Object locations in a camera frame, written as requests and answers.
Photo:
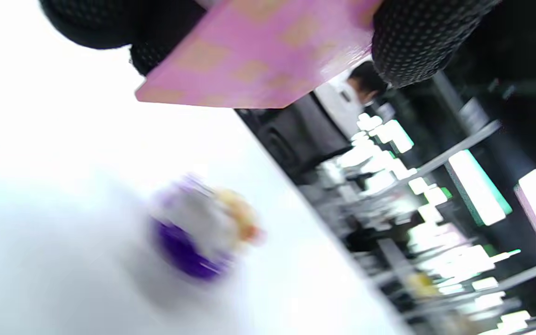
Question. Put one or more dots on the purple base bear ornament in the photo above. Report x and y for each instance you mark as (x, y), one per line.
(193, 232)

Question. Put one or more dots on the person's left hand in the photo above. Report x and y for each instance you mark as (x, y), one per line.
(417, 42)

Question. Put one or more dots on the black mesh office chair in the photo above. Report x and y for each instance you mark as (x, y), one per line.
(296, 139)

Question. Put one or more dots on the pink base bear ornament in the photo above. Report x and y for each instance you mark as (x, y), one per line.
(258, 60)

